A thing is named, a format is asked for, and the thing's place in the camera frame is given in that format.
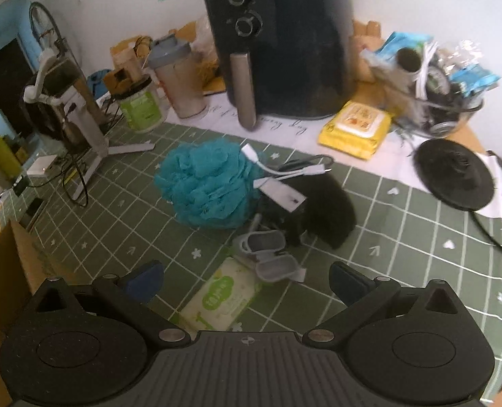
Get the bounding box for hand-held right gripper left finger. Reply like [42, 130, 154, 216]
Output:
[29, 260, 192, 348]

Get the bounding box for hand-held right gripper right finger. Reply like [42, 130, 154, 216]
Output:
[302, 262, 473, 348]

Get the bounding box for black fluffy pouf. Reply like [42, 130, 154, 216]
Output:
[257, 174, 357, 250]

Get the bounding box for green white soap packet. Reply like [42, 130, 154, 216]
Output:
[179, 256, 263, 332]

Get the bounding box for teal mesh bath loofah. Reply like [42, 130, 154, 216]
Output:
[154, 139, 263, 230]

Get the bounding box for brown cardboard box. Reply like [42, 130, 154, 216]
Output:
[0, 219, 86, 342]

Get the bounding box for green grid tablecloth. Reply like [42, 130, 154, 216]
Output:
[0, 121, 502, 348]

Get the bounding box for white paper tag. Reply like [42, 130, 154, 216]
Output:
[254, 178, 309, 213]

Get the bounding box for yellow wet wipes pack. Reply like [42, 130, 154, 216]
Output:
[317, 100, 393, 161]

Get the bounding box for black round kettle base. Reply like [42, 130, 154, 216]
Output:
[413, 138, 498, 211]

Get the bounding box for white charger block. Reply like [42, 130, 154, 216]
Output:
[26, 155, 57, 178]

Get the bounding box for white script cloth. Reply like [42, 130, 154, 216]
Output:
[94, 93, 502, 189]

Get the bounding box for white phone stand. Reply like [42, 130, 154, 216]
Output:
[23, 48, 156, 202]

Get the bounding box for green label white jar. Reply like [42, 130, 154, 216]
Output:
[114, 77, 169, 132]

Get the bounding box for clear glass bowl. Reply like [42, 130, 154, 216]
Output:
[386, 87, 485, 139]

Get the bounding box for grey lid shaker bottle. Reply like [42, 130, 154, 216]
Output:
[148, 34, 208, 119]

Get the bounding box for brown paper bag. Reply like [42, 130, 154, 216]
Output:
[103, 36, 150, 94]

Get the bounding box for black capped tube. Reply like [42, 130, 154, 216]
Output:
[396, 48, 422, 72]

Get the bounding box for tan paper bags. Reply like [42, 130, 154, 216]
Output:
[352, 20, 385, 82]

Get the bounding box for blue foil packet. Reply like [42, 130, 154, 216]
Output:
[449, 64, 501, 97]

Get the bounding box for blue white snack packet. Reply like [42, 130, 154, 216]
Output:
[376, 32, 435, 69]

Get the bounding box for black air fryer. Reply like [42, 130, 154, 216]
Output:
[202, 0, 356, 131]

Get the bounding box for bicycle wheel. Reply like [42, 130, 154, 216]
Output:
[28, 2, 62, 58]

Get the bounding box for black thin cables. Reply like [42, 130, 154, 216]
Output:
[58, 153, 91, 209]

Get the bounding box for black lanyard cord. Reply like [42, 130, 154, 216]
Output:
[276, 155, 335, 174]

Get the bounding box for white adapter cable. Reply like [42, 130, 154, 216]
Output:
[241, 144, 326, 179]

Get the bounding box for black kettle base cable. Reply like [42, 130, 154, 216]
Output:
[469, 209, 502, 264]

